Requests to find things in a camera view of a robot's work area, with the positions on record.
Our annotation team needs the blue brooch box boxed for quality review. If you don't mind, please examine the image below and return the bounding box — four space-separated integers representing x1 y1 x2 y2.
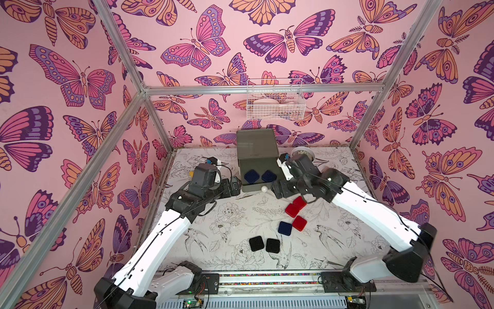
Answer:
261 170 277 183
278 221 293 236
244 169 260 184

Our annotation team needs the blue brooch box front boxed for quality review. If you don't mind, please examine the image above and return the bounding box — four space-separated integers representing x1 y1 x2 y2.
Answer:
244 169 260 184

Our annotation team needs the three-tier drawer cabinet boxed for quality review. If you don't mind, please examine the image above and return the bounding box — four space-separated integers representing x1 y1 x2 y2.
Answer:
237 129 284 193

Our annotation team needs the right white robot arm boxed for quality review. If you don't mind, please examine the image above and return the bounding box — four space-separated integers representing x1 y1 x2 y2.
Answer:
271 154 437 283

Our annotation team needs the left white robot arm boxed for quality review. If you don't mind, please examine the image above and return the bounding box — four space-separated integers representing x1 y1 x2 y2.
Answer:
94 164 241 308

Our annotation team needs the red brooch box rear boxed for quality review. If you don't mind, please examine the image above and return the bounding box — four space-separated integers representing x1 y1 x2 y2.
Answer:
292 196 307 210

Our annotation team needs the red brooch box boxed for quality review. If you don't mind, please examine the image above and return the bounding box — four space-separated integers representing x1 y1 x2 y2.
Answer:
285 203 301 218
292 216 307 232
292 196 307 210

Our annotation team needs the red brooch box middle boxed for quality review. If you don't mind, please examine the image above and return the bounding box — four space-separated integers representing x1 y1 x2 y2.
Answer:
285 203 301 218

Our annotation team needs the red brooch box front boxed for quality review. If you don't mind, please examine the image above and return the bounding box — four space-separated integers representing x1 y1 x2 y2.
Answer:
292 216 307 232

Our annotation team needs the black brooch box right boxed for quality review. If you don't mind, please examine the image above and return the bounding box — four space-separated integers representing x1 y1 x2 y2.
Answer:
266 238 280 254

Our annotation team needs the black brooch box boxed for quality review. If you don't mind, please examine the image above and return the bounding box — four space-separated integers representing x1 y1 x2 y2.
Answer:
248 236 265 252
266 238 280 254

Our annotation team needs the black brooch box left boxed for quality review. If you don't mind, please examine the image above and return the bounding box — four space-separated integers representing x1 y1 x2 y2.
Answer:
248 236 265 252

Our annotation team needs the white pot with succulent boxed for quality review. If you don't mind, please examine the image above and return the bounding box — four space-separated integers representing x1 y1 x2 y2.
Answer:
291 146 316 161

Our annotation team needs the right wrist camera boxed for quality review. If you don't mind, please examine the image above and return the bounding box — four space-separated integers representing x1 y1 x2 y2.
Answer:
277 153 293 181

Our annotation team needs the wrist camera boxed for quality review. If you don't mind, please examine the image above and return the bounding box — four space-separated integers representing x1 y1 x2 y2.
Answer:
207 157 221 166
277 153 293 181

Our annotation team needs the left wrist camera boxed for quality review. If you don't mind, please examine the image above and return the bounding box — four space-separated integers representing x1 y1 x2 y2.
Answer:
207 157 221 166

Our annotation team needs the white wire wall basket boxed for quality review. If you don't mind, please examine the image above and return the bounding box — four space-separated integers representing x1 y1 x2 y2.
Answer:
245 84 306 122

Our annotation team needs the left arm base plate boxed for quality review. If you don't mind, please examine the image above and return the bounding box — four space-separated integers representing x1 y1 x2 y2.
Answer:
178 273 220 296

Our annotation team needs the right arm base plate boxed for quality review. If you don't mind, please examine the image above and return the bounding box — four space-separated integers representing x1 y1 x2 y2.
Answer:
319 271 377 294

